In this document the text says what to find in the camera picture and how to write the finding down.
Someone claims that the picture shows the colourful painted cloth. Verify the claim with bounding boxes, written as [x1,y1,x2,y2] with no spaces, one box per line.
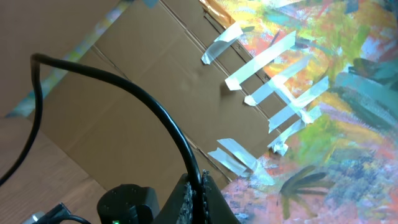
[203,1,397,223]

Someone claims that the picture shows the white tape strip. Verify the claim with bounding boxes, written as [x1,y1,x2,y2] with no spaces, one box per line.
[269,77,329,132]
[243,55,312,107]
[225,31,296,91]
[201,22,243,65]
[208,138,275,185]
[267,106,322,156]

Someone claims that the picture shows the thin black barrel-plug cable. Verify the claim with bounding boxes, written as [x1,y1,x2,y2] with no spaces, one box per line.
[0,53,205,224]

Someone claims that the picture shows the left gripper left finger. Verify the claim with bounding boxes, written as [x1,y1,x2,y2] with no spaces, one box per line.
[152,174,195,224]

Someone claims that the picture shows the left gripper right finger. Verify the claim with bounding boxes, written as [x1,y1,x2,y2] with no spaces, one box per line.
[201,170,241,224]

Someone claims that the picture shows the brown cardboard sheet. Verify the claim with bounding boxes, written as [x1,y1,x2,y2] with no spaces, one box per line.
[40,1,284,194]

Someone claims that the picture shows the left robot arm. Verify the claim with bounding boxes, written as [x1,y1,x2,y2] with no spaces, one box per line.
[96,171,239,224]

